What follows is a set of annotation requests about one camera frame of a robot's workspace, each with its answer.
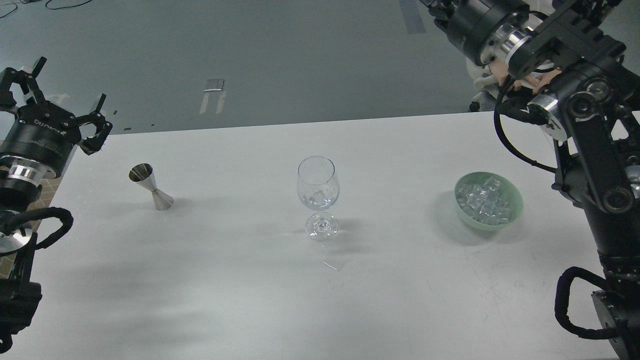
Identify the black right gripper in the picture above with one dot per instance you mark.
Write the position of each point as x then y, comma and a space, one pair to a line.
470, 24

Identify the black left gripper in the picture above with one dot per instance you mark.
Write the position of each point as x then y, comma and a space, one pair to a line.
36, 137

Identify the steel double jigger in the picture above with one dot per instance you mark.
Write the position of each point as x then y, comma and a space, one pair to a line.
143, 175

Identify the clear ice cube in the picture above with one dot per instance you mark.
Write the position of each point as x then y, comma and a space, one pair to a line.
320, 199

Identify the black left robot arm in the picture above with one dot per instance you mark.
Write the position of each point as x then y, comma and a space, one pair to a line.
25, 232

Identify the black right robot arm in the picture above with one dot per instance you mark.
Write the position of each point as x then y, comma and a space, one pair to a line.
566, 75

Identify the pile of ice cubes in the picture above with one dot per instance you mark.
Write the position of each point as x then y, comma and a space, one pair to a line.
484, 202

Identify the clear wine glass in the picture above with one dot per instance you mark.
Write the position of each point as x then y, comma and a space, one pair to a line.
318, 189

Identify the person right hand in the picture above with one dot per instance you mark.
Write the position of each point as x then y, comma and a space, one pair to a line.
500, 70

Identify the person left hand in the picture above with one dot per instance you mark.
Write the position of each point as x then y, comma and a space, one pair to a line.
536, 83

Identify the white office chair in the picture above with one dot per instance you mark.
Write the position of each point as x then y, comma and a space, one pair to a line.
486, 85

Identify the green bowl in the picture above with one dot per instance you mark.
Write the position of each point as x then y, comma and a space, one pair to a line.
513, 194

